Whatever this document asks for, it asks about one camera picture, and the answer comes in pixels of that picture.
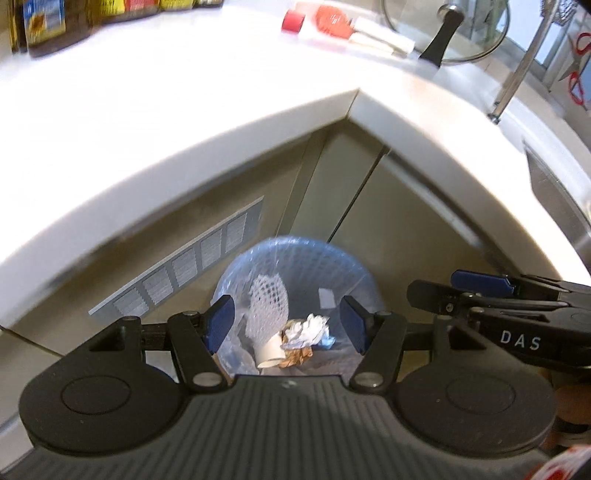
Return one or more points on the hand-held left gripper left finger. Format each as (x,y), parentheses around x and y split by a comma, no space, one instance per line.
(219,321)

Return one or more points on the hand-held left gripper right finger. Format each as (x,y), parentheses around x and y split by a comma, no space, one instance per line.
(353,323)

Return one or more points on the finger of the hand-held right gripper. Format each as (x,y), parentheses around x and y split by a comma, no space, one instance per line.
(434,297)
(480,282)

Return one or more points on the clear plastic bin liner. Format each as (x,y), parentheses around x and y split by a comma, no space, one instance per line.
(231,357)

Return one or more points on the white tissue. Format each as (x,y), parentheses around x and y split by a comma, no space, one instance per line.
(309,327)

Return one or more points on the white foam net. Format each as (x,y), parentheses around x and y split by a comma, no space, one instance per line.
(268,304)

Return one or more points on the white paper cup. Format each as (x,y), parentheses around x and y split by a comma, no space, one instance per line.
(270,350)

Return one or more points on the blue mesh trash bin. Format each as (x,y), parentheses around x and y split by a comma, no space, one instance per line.
(323,263)

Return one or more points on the brown wrapper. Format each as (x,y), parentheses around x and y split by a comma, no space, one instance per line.
(295,357)

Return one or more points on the white medicine box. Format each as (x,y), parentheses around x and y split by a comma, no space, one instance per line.
(383,37)

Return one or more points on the red bottle cap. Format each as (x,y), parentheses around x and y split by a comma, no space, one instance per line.
(294,21)

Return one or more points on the person's right hand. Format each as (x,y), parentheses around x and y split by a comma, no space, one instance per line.
(572,404)

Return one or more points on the silver cabinet vent grille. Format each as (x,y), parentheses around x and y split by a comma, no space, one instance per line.
(184,267)

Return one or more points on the beige kitchen base cabinet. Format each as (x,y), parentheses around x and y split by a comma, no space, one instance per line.
(406,207)

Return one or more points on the steel sink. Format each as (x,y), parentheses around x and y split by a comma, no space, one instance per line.
(558,198)

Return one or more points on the red white patterned clothing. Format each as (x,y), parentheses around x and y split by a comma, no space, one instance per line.
(568,466)

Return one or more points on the small jar green lid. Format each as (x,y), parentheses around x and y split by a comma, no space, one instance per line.
(207,3)

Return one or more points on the bean paste jar yellow label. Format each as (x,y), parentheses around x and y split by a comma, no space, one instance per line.
(175,4)

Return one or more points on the large dark oil bottle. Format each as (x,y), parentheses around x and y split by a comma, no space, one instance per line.
(51,23)

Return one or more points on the dark sauce bottle yellow cap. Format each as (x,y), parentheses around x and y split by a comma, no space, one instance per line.
(17,23)

